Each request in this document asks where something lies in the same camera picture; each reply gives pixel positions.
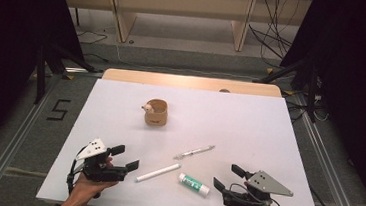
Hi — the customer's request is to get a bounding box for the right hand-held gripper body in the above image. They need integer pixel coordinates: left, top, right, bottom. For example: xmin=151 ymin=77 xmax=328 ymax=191
xmin=221 ymin=167 xmax=296 ymax=206

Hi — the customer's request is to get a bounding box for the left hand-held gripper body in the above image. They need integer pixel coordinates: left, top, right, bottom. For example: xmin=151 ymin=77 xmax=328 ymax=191
xmin=73 ymin=136 xmax=131 ymax=184

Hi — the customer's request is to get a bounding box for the green label glue stick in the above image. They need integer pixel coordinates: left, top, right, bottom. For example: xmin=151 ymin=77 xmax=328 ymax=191
xmin=176 ymin=172 xmax=213 ymax=198

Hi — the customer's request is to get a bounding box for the white marker pen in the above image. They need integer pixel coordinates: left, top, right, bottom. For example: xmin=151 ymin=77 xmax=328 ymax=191
xmin=134 ymin=159 xmax=183 ymax=187

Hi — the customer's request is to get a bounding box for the clear pen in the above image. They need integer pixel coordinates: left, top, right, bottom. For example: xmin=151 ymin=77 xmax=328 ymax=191
xmin=172 ymin=141 xmax=216 ymax=164

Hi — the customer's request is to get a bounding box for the wooden pen holder cup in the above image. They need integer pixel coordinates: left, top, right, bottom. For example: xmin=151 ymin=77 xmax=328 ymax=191
xmin=139 ymin=97 xmax=170 ymax=128

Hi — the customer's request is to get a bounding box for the person's left hand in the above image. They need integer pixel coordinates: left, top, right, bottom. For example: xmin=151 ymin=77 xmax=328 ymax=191
xmin=70 ymin=153 xmax=122 ymax=206

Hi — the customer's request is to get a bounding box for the white table sheet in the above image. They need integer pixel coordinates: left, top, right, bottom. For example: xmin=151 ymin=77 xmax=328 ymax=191
xmin=34 ymin=73 xmax=336 ymax=206

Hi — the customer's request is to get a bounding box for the black tripod stand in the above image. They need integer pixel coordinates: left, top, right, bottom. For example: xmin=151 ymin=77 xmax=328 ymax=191
xmin=249 ymin=53 xmax=323 ymax=124
xmin=31 ymin=41 xmax=101 ymax=109

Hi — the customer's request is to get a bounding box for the black curtain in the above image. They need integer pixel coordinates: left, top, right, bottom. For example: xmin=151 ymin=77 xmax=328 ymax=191
xmin=266 ymin=0 xmax=366 ymax=206
xmin=0 ymin=0 xmax=92 ymax=179

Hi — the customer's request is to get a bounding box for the wooden bench furniture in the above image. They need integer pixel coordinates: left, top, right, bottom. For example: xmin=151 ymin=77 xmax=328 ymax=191
xmin=55 ymin=0 xmax=313 ymax=60

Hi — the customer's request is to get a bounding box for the left hand-held gripper cable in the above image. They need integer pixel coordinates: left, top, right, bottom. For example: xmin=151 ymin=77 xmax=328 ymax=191
xmin=65 ymin=144 xmax=89 ymax=197

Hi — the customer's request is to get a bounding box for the aluminium floor rail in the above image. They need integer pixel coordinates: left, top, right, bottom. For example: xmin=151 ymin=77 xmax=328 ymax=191
xmin=283 ymin=92 xmax=366 ymax=206
xmin=0 ymin=66 xmax=67 ymax=206

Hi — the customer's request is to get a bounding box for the black floor cable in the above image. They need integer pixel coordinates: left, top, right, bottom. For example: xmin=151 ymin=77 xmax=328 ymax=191
xmin=75 ymin=28 xmax=110 ymax=47

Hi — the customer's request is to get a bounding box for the hanging black cable bundle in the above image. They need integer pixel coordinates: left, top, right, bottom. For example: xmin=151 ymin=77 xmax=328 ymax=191
xmin=244 ymin=0 xmax=302 ymax=71

